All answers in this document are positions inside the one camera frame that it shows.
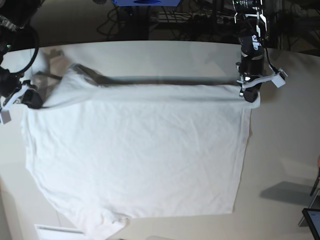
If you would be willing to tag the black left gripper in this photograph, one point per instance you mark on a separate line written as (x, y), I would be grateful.
(250, 94)

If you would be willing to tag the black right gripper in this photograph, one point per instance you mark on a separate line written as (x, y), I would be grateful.
(32, 99)

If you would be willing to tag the white T-shirt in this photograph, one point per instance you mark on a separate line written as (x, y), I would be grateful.
(102, 155)

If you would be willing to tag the white paper sheet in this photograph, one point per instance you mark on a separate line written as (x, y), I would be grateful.
(46, 232)

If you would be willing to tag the tablet with grey stand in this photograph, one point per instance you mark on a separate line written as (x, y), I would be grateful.
(311, 216)

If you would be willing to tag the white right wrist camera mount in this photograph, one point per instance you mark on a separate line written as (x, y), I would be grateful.
(14, 98)

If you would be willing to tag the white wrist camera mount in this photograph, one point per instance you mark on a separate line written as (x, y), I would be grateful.
(14, 98)
(277, 77)

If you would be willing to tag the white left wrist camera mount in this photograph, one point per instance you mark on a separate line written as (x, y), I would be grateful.
(277, 77)

